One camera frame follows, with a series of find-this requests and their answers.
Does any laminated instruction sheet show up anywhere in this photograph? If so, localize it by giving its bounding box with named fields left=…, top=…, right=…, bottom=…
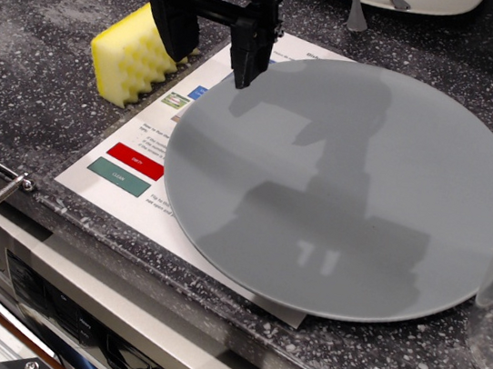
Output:
left=38, top=3, right=359, bottom=333

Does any round grey plate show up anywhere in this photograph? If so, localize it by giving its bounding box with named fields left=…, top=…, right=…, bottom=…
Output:
left=165, top=59, right=493, bottom=323

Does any metal spoon handle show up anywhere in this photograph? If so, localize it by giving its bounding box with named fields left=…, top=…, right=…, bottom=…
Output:
left=347, top=0, right=368, bottom=33

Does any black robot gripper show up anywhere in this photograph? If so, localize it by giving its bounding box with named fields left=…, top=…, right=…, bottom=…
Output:
left=149, top=0, right=283, bottom=89

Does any yellow wavy sponge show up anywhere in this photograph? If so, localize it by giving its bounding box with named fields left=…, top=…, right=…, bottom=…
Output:
left=90, top=4, right=200, bottom=108

